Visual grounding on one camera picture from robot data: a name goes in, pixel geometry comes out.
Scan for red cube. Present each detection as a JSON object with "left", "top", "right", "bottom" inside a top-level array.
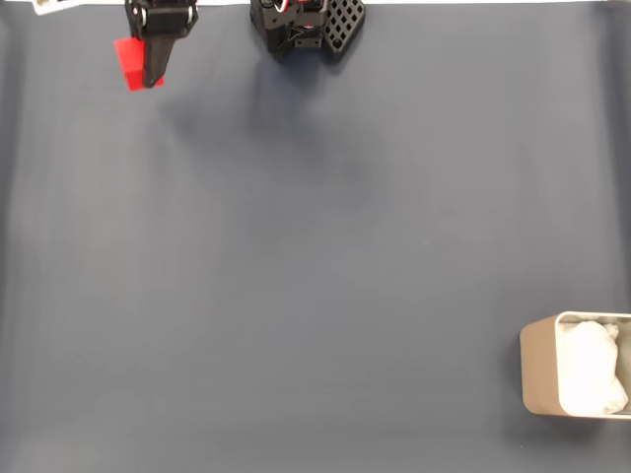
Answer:
[{"left": 112, "top": 37, "right": 166, "bottom": 93}]

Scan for dark grey table mat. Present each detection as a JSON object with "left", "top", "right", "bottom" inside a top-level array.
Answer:
[{"left": 0, "top": 3, "right": 631, "bottom": 473}]

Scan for beige open-top box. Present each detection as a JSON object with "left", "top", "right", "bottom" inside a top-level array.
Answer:
[{"left": 519, "top": 310, "right": 631, "bottom": 421}]

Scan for white crumpled cloth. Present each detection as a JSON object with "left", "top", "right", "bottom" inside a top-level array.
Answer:
[{"left": 560, "top": 319, "right": 630, "bottom": 417}]

